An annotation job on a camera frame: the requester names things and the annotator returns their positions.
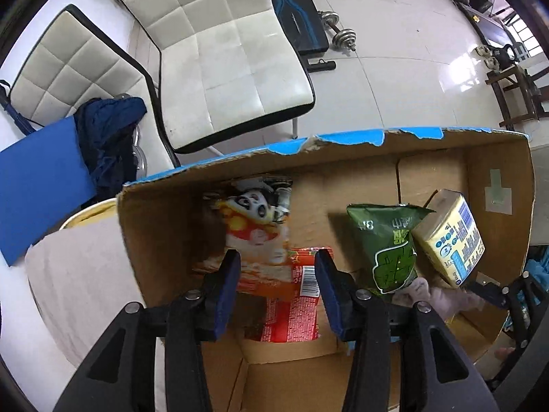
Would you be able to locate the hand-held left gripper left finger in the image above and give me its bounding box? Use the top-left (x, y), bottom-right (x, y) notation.
top-left (54, 249), bottom-right (243, 412)

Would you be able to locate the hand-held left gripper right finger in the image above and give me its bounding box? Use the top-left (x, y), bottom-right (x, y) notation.
top-left (314, 249), bottom-right (500, 412)

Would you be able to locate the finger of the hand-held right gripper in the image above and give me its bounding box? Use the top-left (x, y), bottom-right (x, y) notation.
top-left (465, 272), bottom-right (512, 310)

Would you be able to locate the red snack packet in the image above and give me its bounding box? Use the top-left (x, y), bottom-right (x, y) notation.
top-left (244, 245), bottom-right (335, 344)

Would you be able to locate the small milk carton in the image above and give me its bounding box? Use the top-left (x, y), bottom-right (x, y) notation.
top-left (411, 189), bottom-right (485, 289)

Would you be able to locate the orange panda snack packet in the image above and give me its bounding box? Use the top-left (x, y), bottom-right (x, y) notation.
top-left (191, 174), bottom-right (296, 297)

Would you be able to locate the green snack packet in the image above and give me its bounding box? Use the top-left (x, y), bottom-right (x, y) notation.
top-left (347, 203), bottom-right (436, 295)

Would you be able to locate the cardboard box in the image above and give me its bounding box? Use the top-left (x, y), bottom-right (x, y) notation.
top-left (117, 126), bottom-right (537, 412)

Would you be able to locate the blue bag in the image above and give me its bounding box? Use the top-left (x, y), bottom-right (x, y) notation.
top-left (522, 257), bottom-right (549, 306)

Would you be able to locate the grey bed sheet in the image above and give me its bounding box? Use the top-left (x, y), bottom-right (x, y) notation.
top-left (25, 219), bottom-right (166, 370)

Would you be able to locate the clear water bottle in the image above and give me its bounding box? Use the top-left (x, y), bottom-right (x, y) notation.
top-left (129, 128), bottom-right (150, 176)

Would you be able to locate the dark blue garment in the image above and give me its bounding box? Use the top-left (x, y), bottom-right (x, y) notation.
top-left (75, 96), bottom-right (149, 201)

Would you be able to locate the brown wooden chair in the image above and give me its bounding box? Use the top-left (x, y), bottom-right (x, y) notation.
top-left (484, 62), bottom-right (549, 130)

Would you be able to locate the blue foam mat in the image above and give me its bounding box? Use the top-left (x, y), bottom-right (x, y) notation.
top-left (0, 116), bottom-right (97, 267)

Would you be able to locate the white quilted chair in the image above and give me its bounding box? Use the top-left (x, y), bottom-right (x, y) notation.
top-left (101, 0), bottom-right (316, 154)
top-left (9, 4), bottom-right (182, 169)

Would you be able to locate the black kettlebell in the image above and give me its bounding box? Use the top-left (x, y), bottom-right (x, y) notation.
top-left (493, 45), bottom-right (517, 72)

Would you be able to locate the pair of light shoes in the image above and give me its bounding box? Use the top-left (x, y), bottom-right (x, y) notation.
top-left (474, 45), bottom-right (500, 72)

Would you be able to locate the chrome dumbbell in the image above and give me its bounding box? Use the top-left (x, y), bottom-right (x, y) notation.
top-left (318, 11), bottom-right (358, 53)

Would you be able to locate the dark folded umbrella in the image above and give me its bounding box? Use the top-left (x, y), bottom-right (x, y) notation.
top-left (0, 79), bottom-right (34, 135)

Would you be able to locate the black blue weight bench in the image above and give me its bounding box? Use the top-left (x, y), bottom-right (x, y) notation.
top-left (264, 0), bottom-right (337, 73)

